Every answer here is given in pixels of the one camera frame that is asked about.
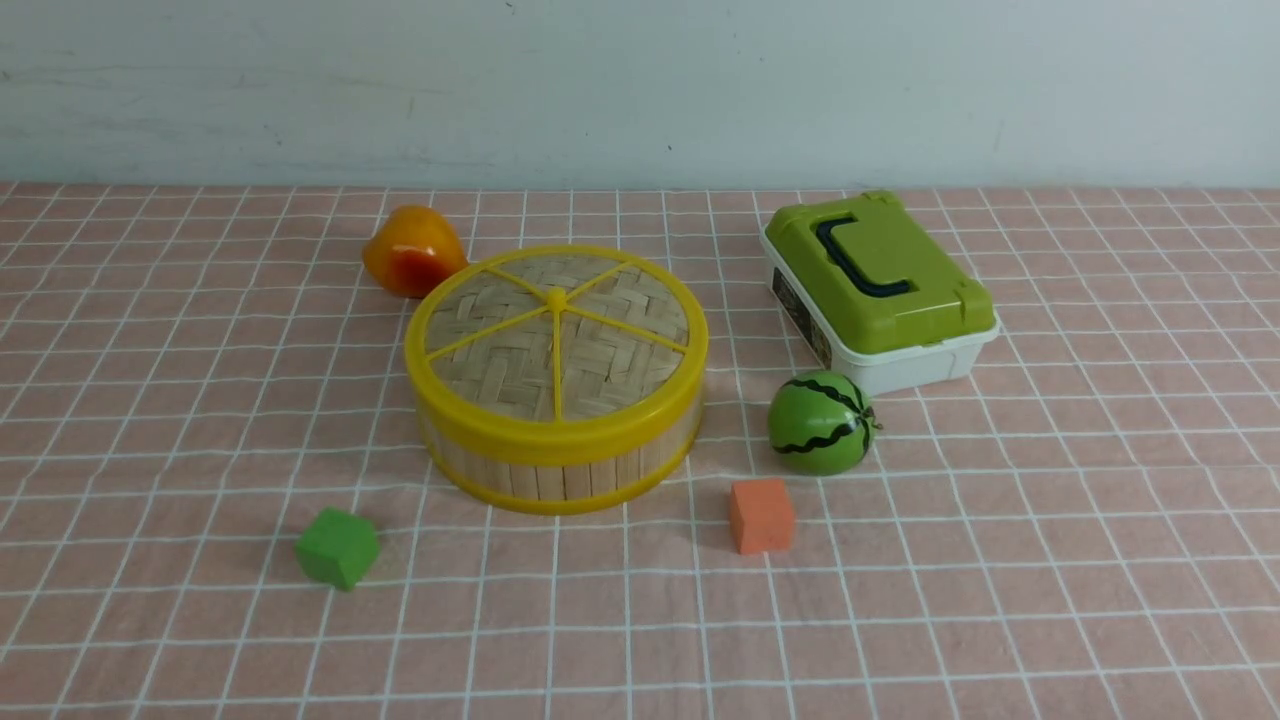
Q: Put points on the yellow woven bamboo steamer lid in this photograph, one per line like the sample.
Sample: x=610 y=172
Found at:
x=557 y=355

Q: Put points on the yellow rimmed bamboo steamer basket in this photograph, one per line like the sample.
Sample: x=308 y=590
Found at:
x=559 y=467

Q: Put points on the green toy watermelon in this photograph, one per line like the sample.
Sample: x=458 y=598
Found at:
x=821 y=424

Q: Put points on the orange foam cube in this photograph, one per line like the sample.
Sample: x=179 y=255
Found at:
x=762 y=517

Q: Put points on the green lidded white plastic box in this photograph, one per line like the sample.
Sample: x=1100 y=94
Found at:
x=876 y=298

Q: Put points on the orange yellow toy mango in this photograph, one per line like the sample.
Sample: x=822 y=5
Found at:
x=414 y=251

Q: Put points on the green foam cube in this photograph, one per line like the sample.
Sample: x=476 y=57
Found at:
x=337 y=548

